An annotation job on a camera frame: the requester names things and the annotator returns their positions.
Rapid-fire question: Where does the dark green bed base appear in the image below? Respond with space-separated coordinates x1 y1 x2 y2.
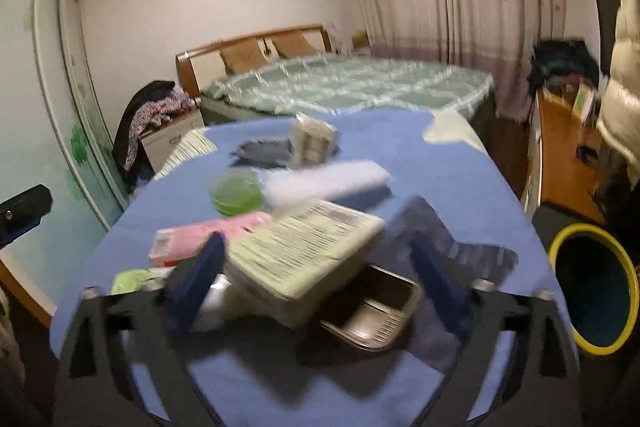
200 84 499 135

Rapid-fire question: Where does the green jar with clear lid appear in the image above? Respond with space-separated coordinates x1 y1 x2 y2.
210 169 267 218

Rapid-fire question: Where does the pale green printed box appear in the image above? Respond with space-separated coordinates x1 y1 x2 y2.
223 199 387 329

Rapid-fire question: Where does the pink packet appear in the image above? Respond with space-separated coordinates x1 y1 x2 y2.
147 212 272 269

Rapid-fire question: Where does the blue star print blanket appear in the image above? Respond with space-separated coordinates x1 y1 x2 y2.
50 108 582 427

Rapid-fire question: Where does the light green packet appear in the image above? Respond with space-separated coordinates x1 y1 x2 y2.
112 269 153 296

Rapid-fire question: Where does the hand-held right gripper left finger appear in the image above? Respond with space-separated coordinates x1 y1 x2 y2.
52 231 227 427

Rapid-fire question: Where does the white plastic wrapper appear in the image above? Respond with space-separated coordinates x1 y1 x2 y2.
199 273 242 334

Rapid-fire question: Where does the brown pillow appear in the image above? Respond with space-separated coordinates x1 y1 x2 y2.
220 39 272 74
272 32 319 58

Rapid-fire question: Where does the dark clothes pile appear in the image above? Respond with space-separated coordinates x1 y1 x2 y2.
526 39 602 98

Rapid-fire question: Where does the bed with green quilt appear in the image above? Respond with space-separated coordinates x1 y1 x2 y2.
201 53 496 118

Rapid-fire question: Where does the wooden desk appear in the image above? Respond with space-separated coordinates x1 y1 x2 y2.
536 88 610 224

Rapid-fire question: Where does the clothes pile on nightstand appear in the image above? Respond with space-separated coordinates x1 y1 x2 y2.
112 80 195 184

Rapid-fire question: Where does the yellow rimmed trash bin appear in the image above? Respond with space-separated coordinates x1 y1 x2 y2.
547 222 640 356

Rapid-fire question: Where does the pale checked bed sheet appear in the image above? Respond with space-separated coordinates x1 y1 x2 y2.
154 127 219 181

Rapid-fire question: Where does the cream puffer jacket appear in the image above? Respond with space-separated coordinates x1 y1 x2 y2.
596 0 640 166

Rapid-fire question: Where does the wooden headboard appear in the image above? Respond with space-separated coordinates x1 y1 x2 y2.
175 24 334 98

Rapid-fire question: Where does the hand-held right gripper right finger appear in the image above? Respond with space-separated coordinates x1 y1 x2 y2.
409 232 583 427

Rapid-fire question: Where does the wardrobe with green print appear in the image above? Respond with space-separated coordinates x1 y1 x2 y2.
0 0 128 264

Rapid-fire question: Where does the dark blue cloth pouch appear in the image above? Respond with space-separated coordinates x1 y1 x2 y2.
231 137 294 169

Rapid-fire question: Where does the black television screen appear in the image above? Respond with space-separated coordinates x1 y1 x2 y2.
594 0 622 78

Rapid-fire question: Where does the white foam wrap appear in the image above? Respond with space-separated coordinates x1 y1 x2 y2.
259 159 394 214

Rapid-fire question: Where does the green card box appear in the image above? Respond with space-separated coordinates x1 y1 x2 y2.
572 82 597 126

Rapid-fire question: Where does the white nightstand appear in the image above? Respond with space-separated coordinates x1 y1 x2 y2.
140 109 207 176

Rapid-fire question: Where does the black bag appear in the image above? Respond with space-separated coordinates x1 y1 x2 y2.
590 142 640 229

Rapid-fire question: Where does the small pale checked carton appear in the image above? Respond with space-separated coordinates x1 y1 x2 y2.
290 116 337 168

